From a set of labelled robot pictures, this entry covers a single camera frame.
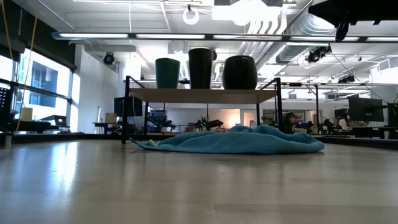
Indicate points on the green cup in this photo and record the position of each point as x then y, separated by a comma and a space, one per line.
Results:
167, 73

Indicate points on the round black ceiling camera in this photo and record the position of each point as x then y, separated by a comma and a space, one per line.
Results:
214, 54
109, 58

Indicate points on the tall black cup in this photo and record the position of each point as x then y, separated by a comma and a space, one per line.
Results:
201, 68

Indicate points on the black background robot arm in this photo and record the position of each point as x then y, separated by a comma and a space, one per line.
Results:
210, 124

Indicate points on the dark background monitor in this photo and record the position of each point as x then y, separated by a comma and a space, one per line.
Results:
133, 106

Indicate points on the wooden shelf black metal frame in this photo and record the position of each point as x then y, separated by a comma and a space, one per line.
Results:
202, 96

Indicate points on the small black ceiling camera rig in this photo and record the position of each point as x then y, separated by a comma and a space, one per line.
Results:
346, 79

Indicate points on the black overhead rig bar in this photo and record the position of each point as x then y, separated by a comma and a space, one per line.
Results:
208, 36

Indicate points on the large dark monitor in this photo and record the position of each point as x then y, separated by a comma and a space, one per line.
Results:
365, 109

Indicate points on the black aluminium table frame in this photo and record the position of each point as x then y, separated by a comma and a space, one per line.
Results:
46, 137

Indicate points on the black background rig frame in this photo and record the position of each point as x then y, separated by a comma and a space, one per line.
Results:
316, 105

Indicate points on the person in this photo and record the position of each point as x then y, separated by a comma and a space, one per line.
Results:
289, 123
343, 122

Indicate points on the blue towel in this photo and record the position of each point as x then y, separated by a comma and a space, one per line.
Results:
242, 141

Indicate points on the cardboard box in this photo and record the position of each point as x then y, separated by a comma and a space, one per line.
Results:
110, 118

